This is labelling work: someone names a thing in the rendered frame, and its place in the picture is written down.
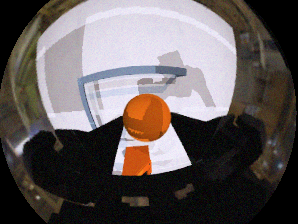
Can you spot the orange ball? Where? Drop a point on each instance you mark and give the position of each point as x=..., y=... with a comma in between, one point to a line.
x=146, y=117

